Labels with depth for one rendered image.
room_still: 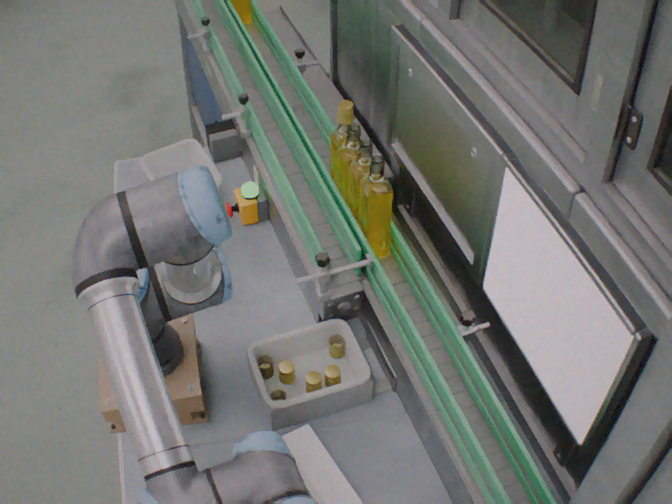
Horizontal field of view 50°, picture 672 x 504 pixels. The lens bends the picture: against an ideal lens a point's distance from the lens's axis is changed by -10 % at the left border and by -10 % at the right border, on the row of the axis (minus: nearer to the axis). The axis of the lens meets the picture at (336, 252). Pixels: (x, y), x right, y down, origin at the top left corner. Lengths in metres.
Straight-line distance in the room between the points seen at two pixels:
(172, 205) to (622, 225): 0.63
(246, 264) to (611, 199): 1.05
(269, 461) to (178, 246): 0.32
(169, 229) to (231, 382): 0.69
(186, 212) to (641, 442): 0.73
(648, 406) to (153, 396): 0.69
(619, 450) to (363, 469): 1.06
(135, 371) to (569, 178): 0.70
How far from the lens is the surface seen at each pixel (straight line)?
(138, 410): 1.03
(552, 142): 1.25
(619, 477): 0.58
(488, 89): 1.37
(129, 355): 1.04
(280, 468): 1.01
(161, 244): 1.08
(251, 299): 1.85
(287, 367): 1.64
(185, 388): 1.59
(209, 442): 1.63
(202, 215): 1.08
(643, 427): 0.53
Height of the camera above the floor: 2.15
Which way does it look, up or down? 46 degrees down
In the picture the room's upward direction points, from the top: straight up
